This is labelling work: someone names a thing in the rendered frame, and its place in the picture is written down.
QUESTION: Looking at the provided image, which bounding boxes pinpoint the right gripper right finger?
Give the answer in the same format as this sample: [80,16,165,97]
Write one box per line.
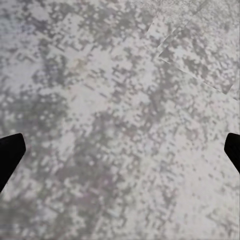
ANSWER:
[224,133,240,173]

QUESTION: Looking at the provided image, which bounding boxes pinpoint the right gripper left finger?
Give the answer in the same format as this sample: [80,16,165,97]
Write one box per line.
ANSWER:
[0,133,26,193]

